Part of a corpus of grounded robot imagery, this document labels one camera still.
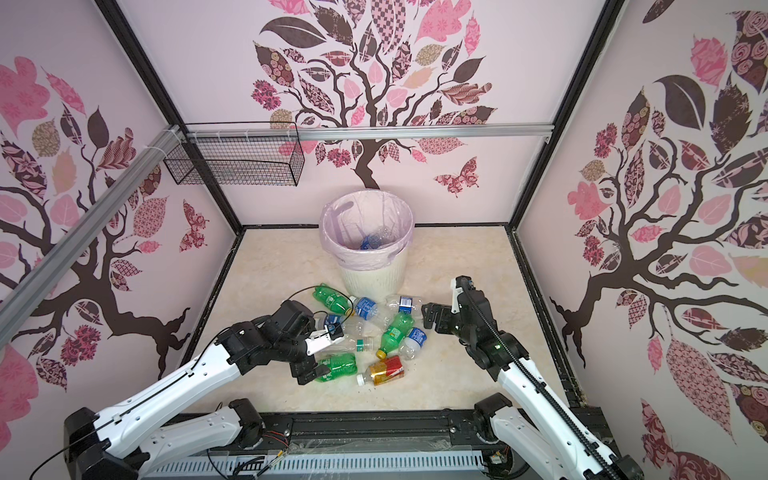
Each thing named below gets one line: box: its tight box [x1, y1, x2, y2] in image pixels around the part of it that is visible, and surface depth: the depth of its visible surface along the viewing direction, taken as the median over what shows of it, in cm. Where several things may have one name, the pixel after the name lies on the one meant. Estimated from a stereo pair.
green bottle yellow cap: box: [376, 312, 415, 360], surface depth 88 cm
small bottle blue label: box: [399, 327, 427, 360], surface depth 87 cm
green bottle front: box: [315, 353, 358, 382], surface depth 85 cm
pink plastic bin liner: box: [319, 189, 415, 271], surface depth 92 cm
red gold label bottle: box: [356, 355, 404, 386], surface depth 81 cm
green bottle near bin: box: [313, 283, 353, 315], surface depth 94 cm
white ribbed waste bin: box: [340, 246, 407, 299], surface depth 89 cm
